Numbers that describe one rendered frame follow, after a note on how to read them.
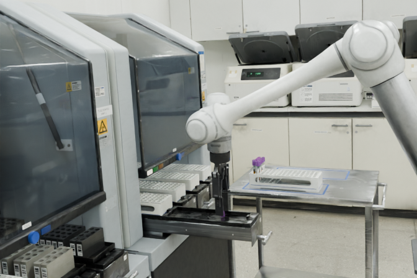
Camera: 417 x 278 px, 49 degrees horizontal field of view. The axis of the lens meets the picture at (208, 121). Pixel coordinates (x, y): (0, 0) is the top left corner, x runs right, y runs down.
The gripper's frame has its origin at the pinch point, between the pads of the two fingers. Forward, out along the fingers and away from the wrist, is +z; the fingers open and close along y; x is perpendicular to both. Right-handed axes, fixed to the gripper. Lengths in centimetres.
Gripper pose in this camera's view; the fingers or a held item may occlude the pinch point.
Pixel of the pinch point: (221, 204)
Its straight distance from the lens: 174.0
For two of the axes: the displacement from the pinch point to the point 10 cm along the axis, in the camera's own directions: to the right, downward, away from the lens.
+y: -3.6, 1.6, -9.2
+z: 0.4, 9.9, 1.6
